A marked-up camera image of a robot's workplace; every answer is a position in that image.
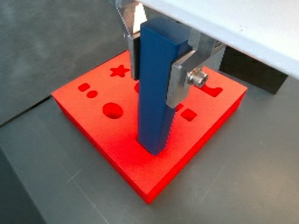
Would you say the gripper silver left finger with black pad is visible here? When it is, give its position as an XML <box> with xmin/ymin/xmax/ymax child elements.
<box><xmin>114</xmin><ymin>0</ymin><xmax>146</xmax><ymax>80</ymax></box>

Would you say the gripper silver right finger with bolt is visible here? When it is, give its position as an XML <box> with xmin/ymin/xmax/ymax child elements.
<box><xmin>165</xmin><ymin>29</ymin><xmax>225</xmax><ymax>109</ymax></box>

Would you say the blue rectangular block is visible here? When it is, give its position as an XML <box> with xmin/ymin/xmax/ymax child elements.
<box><xmin>137</xmin><ymin>17</ymin><xmax>190</xmax><ymax>155</ymax></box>

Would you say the red shape-sorting board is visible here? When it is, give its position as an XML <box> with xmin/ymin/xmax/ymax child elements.
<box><xmin>51</xmin><ymin>52</ymin><xmax>246</xmax><ymax>203</ymax></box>

